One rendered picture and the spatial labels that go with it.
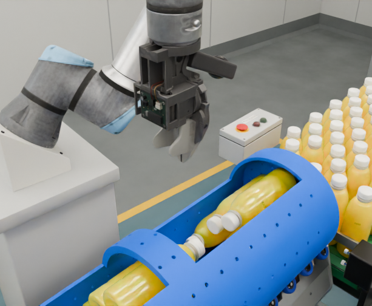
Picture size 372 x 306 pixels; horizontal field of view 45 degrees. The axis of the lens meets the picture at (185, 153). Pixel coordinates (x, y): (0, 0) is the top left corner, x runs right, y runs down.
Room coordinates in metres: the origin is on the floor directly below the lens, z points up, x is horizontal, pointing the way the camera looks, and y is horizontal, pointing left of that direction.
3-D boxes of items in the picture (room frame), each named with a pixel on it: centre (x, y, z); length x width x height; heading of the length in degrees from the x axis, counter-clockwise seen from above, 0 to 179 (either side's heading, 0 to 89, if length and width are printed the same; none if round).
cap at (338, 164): (1.02, -0.42, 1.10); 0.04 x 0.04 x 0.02
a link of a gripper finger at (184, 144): (0.59, 0.01, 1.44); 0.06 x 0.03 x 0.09; 136
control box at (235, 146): (1.25, -0.21, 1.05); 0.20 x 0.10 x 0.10; 136
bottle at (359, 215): (0.90, -0.45, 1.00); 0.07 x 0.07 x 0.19
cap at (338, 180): (0.95, -0.40, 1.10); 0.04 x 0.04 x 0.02
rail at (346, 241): (0.96, -0.33, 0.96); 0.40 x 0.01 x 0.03; 46
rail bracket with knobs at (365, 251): (0.79, -0.45, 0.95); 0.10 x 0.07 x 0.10; 46
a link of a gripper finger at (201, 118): (0.60, -0.01, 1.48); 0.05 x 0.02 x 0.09; 46
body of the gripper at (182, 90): (0.60, 0.02, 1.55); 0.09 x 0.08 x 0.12; 136
